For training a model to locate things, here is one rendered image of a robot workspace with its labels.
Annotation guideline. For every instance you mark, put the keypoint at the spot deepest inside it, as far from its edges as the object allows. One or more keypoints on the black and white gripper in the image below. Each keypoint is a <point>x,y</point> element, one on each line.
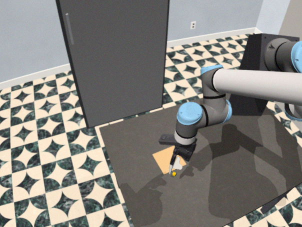
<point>185,151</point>

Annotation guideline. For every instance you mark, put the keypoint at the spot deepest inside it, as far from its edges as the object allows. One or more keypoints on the peach flat mat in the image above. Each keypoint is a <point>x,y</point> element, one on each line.
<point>163,159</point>

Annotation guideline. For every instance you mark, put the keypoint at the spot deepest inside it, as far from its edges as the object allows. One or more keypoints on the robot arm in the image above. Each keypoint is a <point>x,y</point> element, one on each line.
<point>281,83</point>

